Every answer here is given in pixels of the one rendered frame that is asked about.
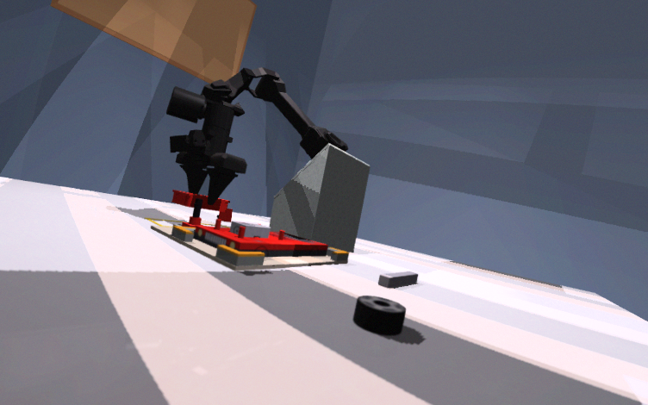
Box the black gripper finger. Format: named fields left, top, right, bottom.
left=180, top=165, right=208, bottom=194
left=206, top=167, right=238, bottom=205

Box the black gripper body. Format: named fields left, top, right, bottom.
left=176, top=125, right=246, bottom=174

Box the black toy tyre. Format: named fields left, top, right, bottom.
left=353, top=295, right=406, bottom=336

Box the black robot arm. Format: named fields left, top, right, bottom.
left=166, top=67, right=348, bottom=159

